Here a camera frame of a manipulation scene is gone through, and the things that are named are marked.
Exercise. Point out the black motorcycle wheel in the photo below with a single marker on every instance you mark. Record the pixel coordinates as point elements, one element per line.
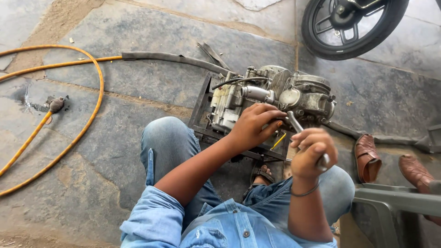
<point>310,38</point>

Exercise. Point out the grey motorcycle engine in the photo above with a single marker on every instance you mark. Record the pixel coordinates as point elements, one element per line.
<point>299,98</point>

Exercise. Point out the person's black sandal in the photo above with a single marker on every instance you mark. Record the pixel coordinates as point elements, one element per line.
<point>260,175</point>

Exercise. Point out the brown leather sandal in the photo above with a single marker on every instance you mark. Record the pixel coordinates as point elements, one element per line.
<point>367,158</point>
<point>415,172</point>

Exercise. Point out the black rubber tube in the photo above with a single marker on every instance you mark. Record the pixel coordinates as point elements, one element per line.
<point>179,59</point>

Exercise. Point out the person's left hand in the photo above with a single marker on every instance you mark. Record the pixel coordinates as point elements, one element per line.
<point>250,127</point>

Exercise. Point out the person's right fingers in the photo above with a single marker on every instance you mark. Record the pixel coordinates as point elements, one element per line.
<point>306,137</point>

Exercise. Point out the person's blue jeans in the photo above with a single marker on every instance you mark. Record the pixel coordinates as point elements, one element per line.
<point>168,151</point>

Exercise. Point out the black metal engine stand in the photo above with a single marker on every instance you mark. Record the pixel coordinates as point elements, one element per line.
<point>201,113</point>

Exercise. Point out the torn black rubber scrap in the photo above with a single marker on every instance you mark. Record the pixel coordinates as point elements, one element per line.
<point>213,55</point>

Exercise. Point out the grey plastic chair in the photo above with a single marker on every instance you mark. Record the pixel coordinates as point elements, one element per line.
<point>389,203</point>

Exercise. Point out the metal socket wrench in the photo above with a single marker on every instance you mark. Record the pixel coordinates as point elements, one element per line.
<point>295,124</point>

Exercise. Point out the person's blue denim shirt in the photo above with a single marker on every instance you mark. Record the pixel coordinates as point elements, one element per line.
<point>220,224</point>

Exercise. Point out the person's right hand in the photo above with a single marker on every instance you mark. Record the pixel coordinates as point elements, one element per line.
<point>308,160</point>

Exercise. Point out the dark wrist bangle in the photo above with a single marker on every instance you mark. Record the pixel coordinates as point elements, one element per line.
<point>305,194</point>

